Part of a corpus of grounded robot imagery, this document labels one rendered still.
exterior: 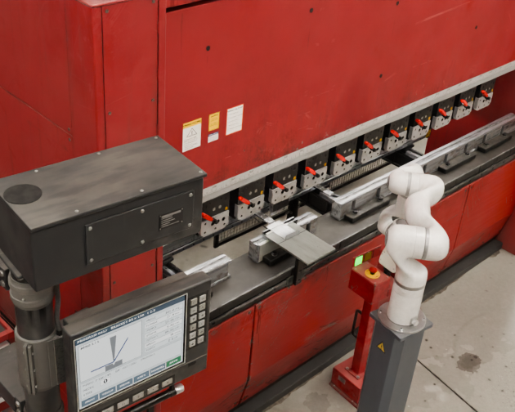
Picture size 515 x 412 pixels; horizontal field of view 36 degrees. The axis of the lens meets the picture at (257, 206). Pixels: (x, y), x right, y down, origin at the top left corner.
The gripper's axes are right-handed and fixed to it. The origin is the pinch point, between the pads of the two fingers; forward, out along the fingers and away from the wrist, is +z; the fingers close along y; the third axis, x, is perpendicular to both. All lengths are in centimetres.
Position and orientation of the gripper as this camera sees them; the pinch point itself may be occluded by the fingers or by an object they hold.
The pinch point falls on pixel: (387, 274)
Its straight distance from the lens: 384.4
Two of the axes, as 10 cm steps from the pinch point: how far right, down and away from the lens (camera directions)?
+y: 6.7, 5.2, -5.3
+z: -1.2, 7.8, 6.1
